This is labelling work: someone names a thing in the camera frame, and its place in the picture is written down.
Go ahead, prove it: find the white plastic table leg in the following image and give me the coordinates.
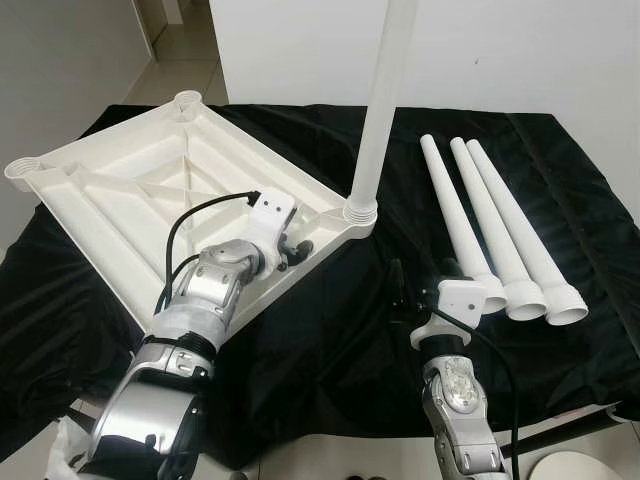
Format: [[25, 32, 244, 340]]
[[450, 137, 548, 322], [343, 0, 419, 226], [419, 134, 509, 314], [466, 139, 590, 327]]

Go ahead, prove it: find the white plastic children table top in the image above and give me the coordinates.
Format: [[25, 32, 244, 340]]
[[5, 90, 379, 336]]

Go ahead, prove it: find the black table cloth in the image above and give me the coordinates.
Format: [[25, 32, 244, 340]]
[[0, 103, 640, 471]]

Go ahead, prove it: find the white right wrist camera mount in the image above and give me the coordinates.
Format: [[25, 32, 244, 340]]
[[410, 280, 488, 349]]

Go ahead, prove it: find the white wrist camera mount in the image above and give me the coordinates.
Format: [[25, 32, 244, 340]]
[[248, 192, 298, 246], [410, 280, 488, 349]]

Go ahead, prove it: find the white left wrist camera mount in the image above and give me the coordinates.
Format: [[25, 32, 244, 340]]
[[248, 192, 298, 246]]

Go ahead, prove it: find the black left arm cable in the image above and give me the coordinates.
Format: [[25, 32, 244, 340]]
[[155, 190, 263, 316]]

